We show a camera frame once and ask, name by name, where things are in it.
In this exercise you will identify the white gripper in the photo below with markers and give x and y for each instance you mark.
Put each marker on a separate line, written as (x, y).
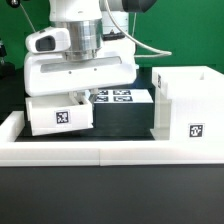
(51, 74)

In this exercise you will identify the white front drawer tray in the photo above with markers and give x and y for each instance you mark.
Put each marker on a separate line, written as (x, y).
(57, 114)

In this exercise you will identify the white drawer cabinet box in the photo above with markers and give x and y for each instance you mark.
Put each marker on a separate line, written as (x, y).
(189, 103)

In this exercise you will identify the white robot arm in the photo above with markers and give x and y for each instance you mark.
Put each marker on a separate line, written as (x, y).
(74, 55)

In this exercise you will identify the white marker tag sheet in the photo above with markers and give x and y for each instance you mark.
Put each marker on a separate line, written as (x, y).
(123, 96)

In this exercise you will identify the black stand left edge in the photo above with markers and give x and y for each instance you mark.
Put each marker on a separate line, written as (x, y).
(6, 68)

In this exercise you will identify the white U-shaped border frame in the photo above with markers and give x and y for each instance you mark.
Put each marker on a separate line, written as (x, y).
(100, 153)

